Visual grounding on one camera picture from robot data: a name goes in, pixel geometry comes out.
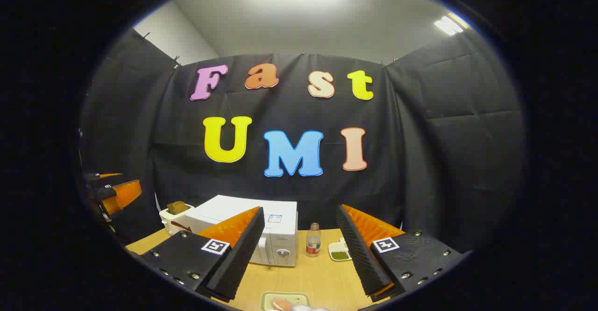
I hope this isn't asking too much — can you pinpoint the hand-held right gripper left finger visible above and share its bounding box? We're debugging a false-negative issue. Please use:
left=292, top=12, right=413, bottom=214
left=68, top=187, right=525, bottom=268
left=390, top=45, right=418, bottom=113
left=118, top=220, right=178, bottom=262
left=140, top=207, right=265, bottom=303

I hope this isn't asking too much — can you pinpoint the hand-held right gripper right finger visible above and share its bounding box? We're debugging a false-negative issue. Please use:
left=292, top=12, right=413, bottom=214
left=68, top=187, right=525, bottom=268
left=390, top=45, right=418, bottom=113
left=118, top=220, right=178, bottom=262
left=336, top=204, right=468, bottom=302

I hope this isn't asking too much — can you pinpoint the white microwave oven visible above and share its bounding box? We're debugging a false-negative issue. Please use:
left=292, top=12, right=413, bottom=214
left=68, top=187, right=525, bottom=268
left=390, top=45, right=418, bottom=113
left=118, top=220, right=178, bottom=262
left=180, top=195, right=298, bottom=268

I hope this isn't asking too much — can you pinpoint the white divided bean dish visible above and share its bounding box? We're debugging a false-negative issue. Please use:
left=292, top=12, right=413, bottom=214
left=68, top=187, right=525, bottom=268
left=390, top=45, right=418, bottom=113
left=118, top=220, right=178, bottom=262
left=328, top=238, right=352, bottom=262

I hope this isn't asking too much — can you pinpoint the white toaster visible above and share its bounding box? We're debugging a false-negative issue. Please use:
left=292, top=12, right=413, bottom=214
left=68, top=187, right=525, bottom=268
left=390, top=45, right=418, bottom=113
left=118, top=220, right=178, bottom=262
left=159, top=202, right=195, bottom=237

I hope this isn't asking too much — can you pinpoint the clear plastic bottle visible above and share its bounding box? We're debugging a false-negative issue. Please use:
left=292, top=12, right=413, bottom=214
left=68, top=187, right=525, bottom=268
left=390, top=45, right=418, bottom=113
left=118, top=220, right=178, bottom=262
left=306, top=223, right=322, bottom=258

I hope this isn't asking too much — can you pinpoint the pale green square plate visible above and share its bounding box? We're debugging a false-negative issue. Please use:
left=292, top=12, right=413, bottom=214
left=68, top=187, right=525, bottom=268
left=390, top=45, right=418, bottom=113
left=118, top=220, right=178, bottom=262
left=260, top=291, right=312, bottom=311

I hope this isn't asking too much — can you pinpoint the small ceiling light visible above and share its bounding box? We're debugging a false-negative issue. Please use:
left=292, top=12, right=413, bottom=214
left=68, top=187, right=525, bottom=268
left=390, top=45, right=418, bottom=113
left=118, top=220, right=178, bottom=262
left=434, top=12, right=470, bottom=36

